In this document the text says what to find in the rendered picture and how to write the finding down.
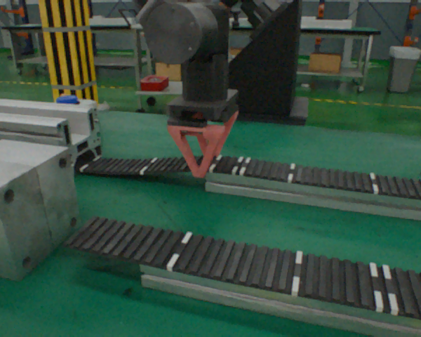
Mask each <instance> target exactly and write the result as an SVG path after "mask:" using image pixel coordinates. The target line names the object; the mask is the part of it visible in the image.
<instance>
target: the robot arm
mask: <svg viewBox="0 0 421 337"><path fill-rule="evenodd" d="M131 1H132V3H133V5H134V6H135V7H136V8H137V9H138V10H139V13H138V15H137V16H136V20H137V21H138V23H139V24H140V25H141V27H142V28H143V30H144V31H145V41H146V44H147V47H148V49H150V50H149V51H151V53H152V54H153V55H154V57H155V58H157V59H158V60H160V61H161V62H163V63H166V64H169V65H179V64H182V95H179V97H177V98H175V99H174V100H172V101H170V102H169V103H166V108H167V115H171V117H170V118H168V119H167V129H168V132H169V133H170V134H171V136H172V137H173V140H174V141H175V143H176V145H177V146H178V148H179V149H180V151H181V152H182V154H183V155H184V157H185V160H186V162H187V164H188V166H189V168H190V169H191V171H192V173H193V175H194V176H195V177H202V178H204V177H205V175H206V173H207V171H208V167H209V166H210V165H211V162H212V160H213V157H214V155H215V156H216V157H217V156H218V155H219V153H220V152H221V149H222V146H223V145H224V143H225V141H226V138H227V135H228V133H229V132H230V131H231V128H232V126H233V124H234V122H235V120H236V116H237V114H238V105H236V100H238V91H237V90H231V89H228V64H229V53H228V52H229V9H230V8H231V7H232V6H234V5H235V4H236V3H237V2H238V1H241V2H242V4H241V7H240V8H241V10H242V11H243V12H244V13H245V14H246V16H247V17H248V19H247V21H248V22H249V23H250V24H251V25H252V26H253V27H254V28H255V30H254V31H253V32H252V34H251V35H250V36H249V37H250V38H251V39H252V40H253V39H254V38H255V37H256V36H257V35H258V34H259V33H260V32H261V31H262V30H263V29H264V28H265V27H266V26H267V25H268V24H269V23H270V22H271V21H272V20H273V19H274V18H275V17H276V16H277V15H278V14H279V13H280V12H281V11H282V10H283V9H284V8H285V7H287V6H288V4H289V3H290V2H292V1H291V0H285V1H284V2H283V3H281V2H280V1H279V0H219V1H220V2H221V3H222V4H223V5H215V4H214V3H213V2H212V0H131ZM225 6H226V7H228V8H225ZM207 121H211V122H216V123H224V126H219V125H211V124H207ZM185 136H196V137H197V140H198V143H199V146H201V151H202V152H203V155H204V158H203V161H202V164H201V166H198V165H197V163H196V161H195V158H194V155H193V153H192V151H191V148H190V147H189V145H188V142H187V139H186V137H185ZM206 139H207V140H208V143H207V140H206Z"/></svg>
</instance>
